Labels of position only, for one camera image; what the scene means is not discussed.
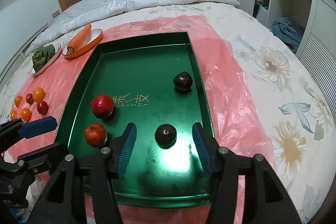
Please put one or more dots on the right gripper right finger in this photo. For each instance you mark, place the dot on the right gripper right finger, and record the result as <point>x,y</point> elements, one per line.
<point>265,198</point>

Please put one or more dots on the white duvet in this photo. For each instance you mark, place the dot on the white duvet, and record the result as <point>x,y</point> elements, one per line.
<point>88,11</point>

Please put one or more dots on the white oval plate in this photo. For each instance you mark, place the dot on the white oval plate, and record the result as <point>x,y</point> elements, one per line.
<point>58,48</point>

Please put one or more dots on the orange oval dish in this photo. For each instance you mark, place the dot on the orange oval dish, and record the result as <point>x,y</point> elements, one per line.
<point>92,41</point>

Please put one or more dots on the orange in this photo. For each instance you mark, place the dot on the orange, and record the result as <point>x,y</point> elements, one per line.
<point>18,100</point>
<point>38,94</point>
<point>26,114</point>
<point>13,115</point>

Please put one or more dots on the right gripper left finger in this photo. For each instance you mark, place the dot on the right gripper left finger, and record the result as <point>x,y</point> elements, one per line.
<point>63,201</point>

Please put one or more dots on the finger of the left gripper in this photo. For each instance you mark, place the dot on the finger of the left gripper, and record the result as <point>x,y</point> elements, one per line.
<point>44,159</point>
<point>19,128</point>

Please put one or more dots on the dark purple plum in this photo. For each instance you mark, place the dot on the dark purple plum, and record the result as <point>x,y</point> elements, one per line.
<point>165,135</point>
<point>183,81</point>

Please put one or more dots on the carrot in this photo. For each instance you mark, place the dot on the carrot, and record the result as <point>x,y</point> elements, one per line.
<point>77,41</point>

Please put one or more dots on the bright red apple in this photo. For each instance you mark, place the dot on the bright red apple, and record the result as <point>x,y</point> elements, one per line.
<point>102,106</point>

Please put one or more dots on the blue folded towel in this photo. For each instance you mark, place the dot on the blue folded towel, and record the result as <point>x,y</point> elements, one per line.
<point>289,32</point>

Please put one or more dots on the green leafy vegetable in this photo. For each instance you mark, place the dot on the green leafy vegetable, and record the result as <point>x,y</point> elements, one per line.
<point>42,56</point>

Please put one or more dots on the dull red apple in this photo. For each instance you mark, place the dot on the dull red apple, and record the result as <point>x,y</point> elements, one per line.
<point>95,135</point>
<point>29,98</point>

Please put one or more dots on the green rectangular tray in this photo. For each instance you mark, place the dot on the green rectangular tray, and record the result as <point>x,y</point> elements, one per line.
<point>137,73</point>

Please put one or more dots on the white radiator cover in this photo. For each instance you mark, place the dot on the white radiator cover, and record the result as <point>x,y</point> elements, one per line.
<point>18,58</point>

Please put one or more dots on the floral bed sheet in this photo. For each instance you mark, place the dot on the floral bed sheet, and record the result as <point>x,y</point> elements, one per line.
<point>290,106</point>

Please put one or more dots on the small red apple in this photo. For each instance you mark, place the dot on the small red apple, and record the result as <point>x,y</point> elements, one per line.
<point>42,107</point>

